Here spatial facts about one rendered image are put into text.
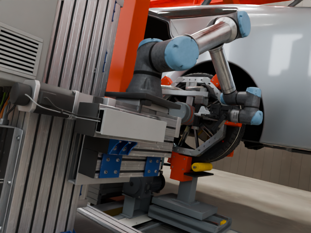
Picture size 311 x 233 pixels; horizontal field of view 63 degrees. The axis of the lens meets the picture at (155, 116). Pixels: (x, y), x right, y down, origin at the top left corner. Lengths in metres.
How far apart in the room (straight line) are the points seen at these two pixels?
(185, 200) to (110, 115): 1.36
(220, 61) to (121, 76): 0.70
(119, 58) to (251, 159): 5.52
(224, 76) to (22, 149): 1.00
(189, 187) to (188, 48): 1.21
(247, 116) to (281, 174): 5.38
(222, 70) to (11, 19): 0.97
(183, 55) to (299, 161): 5.89
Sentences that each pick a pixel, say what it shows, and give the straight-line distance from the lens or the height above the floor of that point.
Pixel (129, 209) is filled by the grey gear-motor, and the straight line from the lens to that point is 1.91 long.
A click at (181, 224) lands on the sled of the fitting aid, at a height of 0.12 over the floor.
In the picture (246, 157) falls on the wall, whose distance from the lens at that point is 6.94.
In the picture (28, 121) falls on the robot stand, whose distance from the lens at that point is 0.91.
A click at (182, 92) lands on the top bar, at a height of 0.97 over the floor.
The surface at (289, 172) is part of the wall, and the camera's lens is 6.68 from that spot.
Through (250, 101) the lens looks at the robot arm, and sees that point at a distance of 1.40.
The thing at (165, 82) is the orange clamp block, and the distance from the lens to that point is 1.91.
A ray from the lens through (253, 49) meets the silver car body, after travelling 1.98.
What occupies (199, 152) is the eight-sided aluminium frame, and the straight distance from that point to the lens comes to 1.71.
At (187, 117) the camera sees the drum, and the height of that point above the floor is 0.82.
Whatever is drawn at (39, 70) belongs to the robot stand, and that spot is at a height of 0.82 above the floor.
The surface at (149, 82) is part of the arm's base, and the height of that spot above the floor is 0.87.
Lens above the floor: 0.68
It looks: 4 degrees up
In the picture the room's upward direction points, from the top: 10 degrees clockwise
